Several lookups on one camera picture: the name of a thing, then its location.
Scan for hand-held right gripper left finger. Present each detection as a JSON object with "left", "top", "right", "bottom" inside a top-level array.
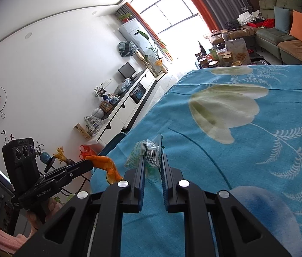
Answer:
[{"left": 14, "top": 157, "right": 146, "bottom": 257}]

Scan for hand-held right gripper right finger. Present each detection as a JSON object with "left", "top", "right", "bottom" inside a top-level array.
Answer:
[{"left": 160, "top": 154, "right": 292, "bottom": 257}]

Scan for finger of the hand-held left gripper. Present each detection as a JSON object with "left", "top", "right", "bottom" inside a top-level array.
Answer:
[{"left": 42, "top": 157, "right": 95, "bottom": 182}]

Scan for orange wrapper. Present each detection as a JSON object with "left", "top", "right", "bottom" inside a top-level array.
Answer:
[{"left": 85, "top": 155, "right": 124, "bottom": 185}]

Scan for green white snack wrapper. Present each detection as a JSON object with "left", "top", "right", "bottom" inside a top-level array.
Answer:
[{"left": 124, "top": 134, "right": 165, "bottom": 176}]

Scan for person's left hand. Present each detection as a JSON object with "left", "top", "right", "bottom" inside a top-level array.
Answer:
[{"left": 26, "top": 197, "right": 58, "bottom": 231}]

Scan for red plastic bag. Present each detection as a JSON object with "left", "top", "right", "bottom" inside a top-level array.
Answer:
[{"left": 79, "top": 145, "right": 98, "bottom": 161}]

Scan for yellow dried flowers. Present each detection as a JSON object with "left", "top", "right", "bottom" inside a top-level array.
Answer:
[{"left": 53, "top": 147, "right": 69, "bottom": 164}]

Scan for blue vase with plant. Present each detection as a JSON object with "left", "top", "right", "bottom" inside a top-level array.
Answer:
[{"left": 34, "top": 144, "right": 51, "bottom": 164}]

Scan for yellow tissue box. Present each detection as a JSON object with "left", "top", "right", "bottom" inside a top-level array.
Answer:
[{"left": 74, "top": 123, "right": 93, "bottom": 140}]

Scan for glass ornament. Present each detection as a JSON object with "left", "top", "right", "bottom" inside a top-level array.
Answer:
[{"left": 84, "top": 115, "right": 105, "bottom": 133}]

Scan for white ceramic jar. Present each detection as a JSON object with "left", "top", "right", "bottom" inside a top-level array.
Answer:
[{"left": 92, "top": 108, "right": 105, "bottom": 120}]

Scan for wooden framed box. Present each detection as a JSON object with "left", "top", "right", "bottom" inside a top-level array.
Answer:
[{"left": 100, "top": 100, "right": 114, "bottom": 113}]

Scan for pink cloth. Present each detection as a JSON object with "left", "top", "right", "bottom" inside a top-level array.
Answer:
[{"left": 0, "top": 221, "right": 31, "bottom": 255}]

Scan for blue white porcelain jar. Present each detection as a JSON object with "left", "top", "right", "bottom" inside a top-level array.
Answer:
[{"left": 107, "top": 93, "right": 120, "bottom": 105}]

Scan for flower vase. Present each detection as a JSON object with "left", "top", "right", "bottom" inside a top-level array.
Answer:
[{"left": 94, "top": 84, "right": 109, "bottom": 105}]

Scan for white black TV cabinet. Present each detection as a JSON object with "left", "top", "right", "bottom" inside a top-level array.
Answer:
[{"left": 73, "top": 68, "right": 158, "bottom": 146}]

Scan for clear plastic bag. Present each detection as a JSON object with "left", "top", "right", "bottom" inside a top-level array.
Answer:
[{"left": 116, "top": 78, "right": 131, "bottom": 95}]

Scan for black monitor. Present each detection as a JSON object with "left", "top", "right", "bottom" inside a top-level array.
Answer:
[{"left": 118, "top": 62, "right": 137, "bottom": 80}]

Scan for covered standing fan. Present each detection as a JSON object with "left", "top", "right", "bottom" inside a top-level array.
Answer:
[{"left": 118, "top": 41, "right": 151, "bottom": 73}]

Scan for large leafy potted plant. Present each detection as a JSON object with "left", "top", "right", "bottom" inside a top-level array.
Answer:
[{"left": 136, "top": 29, "right": 169, "bottom": 74}]

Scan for white standing air conditioner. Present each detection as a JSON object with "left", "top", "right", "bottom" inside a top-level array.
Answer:
[{"left": 119, "top": 19, "right": 165, "bottom": 73}]

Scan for gathered orange grey curtain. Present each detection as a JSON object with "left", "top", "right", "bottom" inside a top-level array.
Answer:
[{"left": 116, "top": 2, "right": 173, "bottom": 64}]

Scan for brown paper bag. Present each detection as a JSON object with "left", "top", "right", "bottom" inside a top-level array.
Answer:
[{"left": 225, "top": 38, "right": 250, "bottom": 65}]

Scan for cluttered coffee table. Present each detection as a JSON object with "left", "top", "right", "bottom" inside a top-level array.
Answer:
[{"left": 195, "top": 39, "right": 268, "bottom": 69}]

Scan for window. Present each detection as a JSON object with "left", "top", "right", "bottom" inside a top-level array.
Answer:
[{"left": 129, "top": 0, "right": 216, "bottom": 59}]

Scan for black clothes pile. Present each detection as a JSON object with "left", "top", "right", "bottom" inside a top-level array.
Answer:
[{"left": 224, "top": 19, "right": 244, "bottom": 30}]

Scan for green sofa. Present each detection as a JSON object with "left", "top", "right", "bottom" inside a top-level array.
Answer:
[{"left": 210, "top": 0, "right": 302, "bottom": 72}]

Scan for white clothes pile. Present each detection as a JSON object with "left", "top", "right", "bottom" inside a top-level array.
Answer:
[{"left": 237, "top": 9, "right": 261, "bottom": 25}]

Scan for red cloth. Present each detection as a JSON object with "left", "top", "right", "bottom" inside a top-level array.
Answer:
[{"left": 247, "top": 19, "right": 276, "bottom": 29}]

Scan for wide orange grey curtain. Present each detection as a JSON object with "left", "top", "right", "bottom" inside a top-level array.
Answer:
[{"left": 174, "top": 0, "right": 253, "bottom": 31}]

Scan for small blue pillow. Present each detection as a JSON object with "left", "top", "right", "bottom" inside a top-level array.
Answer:
[{"left": 273, "top": 5, "right": 291, "bottom": 34}]

